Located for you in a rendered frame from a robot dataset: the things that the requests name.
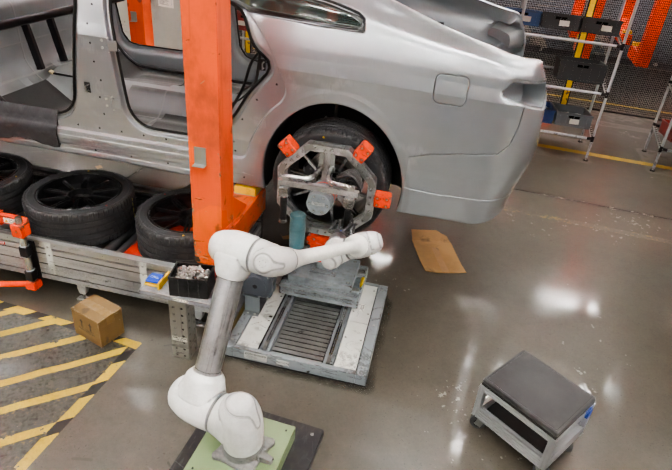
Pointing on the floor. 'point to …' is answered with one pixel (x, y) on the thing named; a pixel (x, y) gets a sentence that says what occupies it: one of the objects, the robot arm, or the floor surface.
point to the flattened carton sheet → (436, 252)
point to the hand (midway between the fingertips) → (347, 219)
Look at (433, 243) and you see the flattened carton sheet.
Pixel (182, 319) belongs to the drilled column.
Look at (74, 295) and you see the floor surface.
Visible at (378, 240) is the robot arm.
